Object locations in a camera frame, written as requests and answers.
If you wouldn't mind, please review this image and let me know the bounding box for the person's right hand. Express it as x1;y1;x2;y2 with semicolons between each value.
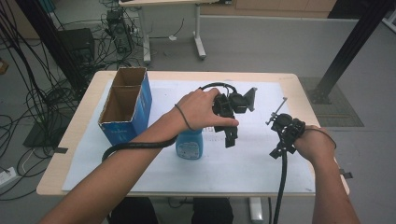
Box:
293;124;337;166

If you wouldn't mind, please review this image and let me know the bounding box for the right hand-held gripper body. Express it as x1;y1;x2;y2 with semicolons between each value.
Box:
265;96;306;147

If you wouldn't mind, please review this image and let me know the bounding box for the black wrist band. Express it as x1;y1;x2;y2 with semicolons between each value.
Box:
174;104;194;132
306;127;338;149

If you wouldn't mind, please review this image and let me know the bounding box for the bundle of black floor cables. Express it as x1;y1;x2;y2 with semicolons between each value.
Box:
0;0;138;202

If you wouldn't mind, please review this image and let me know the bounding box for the blue cardboard box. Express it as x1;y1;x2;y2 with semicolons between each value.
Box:
97;66;153;147

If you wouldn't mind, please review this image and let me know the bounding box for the white desk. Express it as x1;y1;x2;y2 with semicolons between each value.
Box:
119;0;233;64

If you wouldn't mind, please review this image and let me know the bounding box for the white power strip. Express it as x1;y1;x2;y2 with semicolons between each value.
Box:
0;166;18;189

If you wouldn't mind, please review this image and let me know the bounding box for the white table foot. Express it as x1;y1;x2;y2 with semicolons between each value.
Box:
247;197;264;223

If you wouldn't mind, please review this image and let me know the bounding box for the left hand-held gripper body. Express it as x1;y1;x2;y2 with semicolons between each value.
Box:
212;87;259;122

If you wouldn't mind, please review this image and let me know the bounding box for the blue plastic bottle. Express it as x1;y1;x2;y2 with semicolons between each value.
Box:
175;127;205;161

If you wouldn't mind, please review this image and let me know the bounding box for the person's leg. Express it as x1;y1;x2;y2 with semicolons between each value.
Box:
191;197;234;224
110;197;160;224

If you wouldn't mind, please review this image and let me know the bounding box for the person's left leg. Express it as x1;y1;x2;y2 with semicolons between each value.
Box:
110;197;160;224

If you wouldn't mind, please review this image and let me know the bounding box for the black metal stand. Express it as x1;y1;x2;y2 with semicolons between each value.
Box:
307;0;396;105
15;0;90;94

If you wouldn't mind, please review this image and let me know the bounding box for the white table mat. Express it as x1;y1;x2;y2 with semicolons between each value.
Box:
61;79;316;194

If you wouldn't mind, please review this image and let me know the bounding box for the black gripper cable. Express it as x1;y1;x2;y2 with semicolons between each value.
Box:
102;81;238;162
273;148;288;224

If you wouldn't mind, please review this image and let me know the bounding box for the black equipment box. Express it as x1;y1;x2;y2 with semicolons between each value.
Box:
58;27;96;64

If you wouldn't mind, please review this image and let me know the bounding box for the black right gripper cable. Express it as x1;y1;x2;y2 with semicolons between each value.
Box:
273;148;288;224

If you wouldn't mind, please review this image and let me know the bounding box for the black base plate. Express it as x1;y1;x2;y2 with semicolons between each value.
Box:
22;119;68;148

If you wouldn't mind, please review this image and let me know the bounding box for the person's right leg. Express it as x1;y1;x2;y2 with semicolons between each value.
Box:
191;197;234;224

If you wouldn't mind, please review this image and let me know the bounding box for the person's left hand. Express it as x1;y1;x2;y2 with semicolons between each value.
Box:
173;88;240;132

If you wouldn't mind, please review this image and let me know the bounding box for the grey floor mat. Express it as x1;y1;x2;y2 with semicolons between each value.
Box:
298;77;365;128

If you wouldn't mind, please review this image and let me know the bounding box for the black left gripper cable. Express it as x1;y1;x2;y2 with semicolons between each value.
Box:
102;81;238;162

